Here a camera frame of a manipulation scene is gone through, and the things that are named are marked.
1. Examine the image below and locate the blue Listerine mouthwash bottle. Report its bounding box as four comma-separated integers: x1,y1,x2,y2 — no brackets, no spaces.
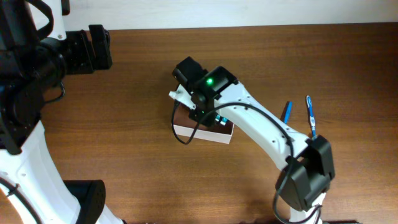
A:
215,114,228,126

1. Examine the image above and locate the blue white toothbrush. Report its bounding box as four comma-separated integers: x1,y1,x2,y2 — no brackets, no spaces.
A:
306,95,317,138

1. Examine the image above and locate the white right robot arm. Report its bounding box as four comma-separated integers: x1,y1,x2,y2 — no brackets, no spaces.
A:
169,57,335,223

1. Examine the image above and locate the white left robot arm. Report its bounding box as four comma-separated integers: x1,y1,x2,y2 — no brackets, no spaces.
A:
1,0,121,224

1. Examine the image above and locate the pink open box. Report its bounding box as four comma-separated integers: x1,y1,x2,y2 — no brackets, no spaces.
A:
173,105,234,144

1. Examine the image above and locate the blue disposable razor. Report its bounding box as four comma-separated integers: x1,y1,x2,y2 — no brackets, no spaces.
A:
283,101,293,124

